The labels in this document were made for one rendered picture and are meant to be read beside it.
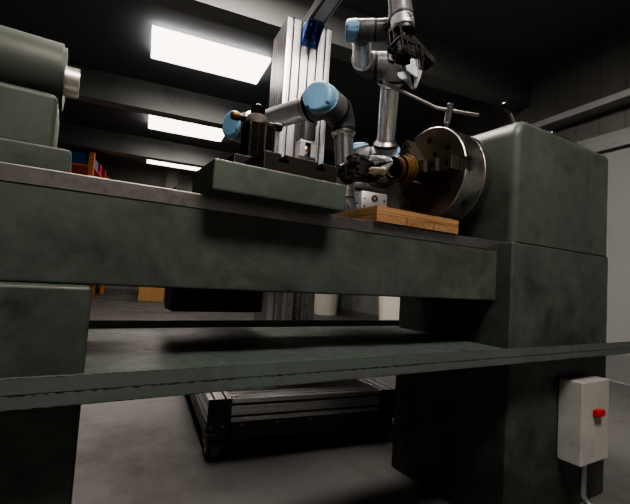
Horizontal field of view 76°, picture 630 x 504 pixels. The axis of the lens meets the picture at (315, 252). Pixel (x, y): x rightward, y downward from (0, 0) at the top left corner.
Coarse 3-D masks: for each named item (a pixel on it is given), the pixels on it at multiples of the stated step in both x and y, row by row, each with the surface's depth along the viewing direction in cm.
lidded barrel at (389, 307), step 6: (384, 300) 547; (390, 300) 541; (396, 300) 539; (384, 306) 547; (390, 306) 541; (396, 306) 539; (384, 312) 547; (390, 312) 541; (396, 312) 538; (384, 318) 546; (390, 318) 541; (396, 318) 538
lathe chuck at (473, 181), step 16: (432, 128) 134; (448, 128) 128; (432, 144) 133; (448, 144) 127; (464, 144) 123; (480, 160) 125; (448, 176) 126; (464, 176) 121; (480, 176) 125; (400, 192) 144; (432, 192) 131; (448, 192) 126; (464, 192) 123; (432, 208) 131; (448, 208) 126; (464, 208) 128
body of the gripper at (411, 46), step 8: (400, 24) 127; (408, 24) 127; (392, 32) 127; (400, 32) 126; (408, 32) 129; (392, 40) 128; (400, 40) 124; (408, 40) 124; (400, 48) 124; (408, 48) 123; (416, 48) 126; (392, 56) 127; (400, 56) 126; (408, 56) 126; (400, 64) 129; (408, 64) 129
